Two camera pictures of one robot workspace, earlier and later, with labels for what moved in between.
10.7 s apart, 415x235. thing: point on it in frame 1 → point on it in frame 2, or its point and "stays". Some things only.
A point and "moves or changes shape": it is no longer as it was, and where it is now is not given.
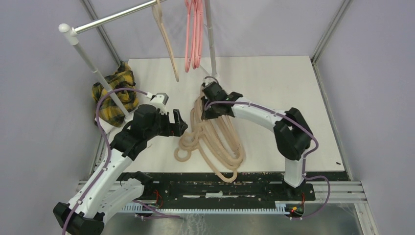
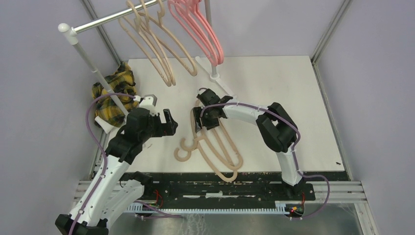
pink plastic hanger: (197, 19) → (193, 9)
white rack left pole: (70, 35) stays
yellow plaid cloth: (124, 78) stays
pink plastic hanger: (191, 5) → (184, 11)
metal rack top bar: (117, 16) stays
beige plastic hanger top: (157, 11) moves or changes shape
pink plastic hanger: (198, 18) moves or changes shape
